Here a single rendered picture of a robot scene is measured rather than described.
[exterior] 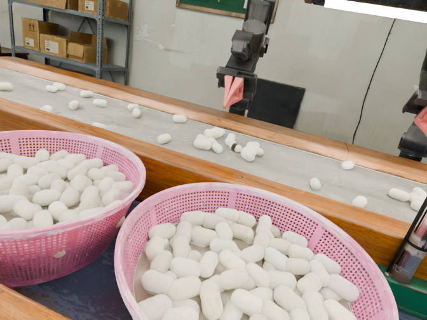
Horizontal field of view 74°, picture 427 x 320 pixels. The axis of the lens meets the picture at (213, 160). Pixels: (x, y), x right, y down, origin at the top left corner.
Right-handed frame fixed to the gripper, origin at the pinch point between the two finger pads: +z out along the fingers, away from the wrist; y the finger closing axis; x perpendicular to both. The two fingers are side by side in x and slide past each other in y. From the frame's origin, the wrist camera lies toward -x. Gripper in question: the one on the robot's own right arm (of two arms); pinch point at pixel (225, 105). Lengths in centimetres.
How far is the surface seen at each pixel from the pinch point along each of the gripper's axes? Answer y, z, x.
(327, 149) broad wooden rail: 26.6, -2.9, 10.5
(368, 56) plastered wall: 55, -168, 103
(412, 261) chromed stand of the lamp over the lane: 35.3, 28.4, -14.1
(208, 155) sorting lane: 2.5, 16.5, -3.3
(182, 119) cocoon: -11.1, 3.4, 5.8
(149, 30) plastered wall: -142, -165, 116
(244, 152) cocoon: 9.0, 12.8, -2.3
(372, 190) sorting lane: 35.3, 10.7, 1.6
